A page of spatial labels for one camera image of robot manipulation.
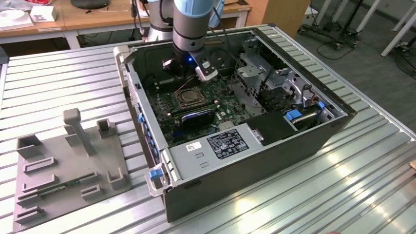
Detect thin wire locking lever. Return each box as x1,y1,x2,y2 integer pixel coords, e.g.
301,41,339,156
174,80,190,93
183,101,210,110

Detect silver CPU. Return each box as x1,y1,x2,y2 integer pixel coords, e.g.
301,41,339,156
182,90,202,105

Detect metal socket cover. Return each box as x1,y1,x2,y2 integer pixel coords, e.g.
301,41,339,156
174,87,210,110

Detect CPU socket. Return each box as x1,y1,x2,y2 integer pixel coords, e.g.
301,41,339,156
173,86,210,110

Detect installed green RAM stick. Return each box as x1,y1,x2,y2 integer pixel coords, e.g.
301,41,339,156
169,106,215,119

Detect silver drive cage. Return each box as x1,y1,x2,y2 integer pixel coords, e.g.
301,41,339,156
230,38,273,114

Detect green motherboard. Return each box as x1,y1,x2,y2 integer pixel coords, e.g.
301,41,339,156
143,72,262,144

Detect wooden desk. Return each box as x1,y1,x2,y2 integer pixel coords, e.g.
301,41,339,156
0,0,253,49

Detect black power supply label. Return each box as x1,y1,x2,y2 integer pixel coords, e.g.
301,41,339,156
206,128,250,159

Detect black air shroud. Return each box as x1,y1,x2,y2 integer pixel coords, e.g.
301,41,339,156
245,112,301,147

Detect black round object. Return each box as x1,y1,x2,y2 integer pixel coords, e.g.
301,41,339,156
70,0,109,9

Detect wooden cabinet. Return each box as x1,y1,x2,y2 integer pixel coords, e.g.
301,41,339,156
261,0,311,39

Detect blue disk carrier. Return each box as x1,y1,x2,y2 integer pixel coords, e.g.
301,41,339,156
282,109,302,124

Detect silver power supply unit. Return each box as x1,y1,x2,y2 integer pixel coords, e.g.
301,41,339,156
161,122,265,188

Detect white cardboard box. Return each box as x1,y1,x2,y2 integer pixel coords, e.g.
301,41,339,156
27,5,58,23

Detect black open PC case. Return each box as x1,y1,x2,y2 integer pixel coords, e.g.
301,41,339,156
111,23,358,223

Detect grey parts rack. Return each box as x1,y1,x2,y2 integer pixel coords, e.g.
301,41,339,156
11,108,131,232

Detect white tray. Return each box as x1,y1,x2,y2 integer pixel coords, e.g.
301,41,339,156
0,9,33,31

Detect black wheeled stand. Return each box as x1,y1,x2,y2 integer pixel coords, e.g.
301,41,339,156
297,0,363,51

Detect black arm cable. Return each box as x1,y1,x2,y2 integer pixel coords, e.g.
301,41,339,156
129,0,151,42

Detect white table frame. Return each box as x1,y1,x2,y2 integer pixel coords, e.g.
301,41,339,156
379,0,416,57
305,0,381,34

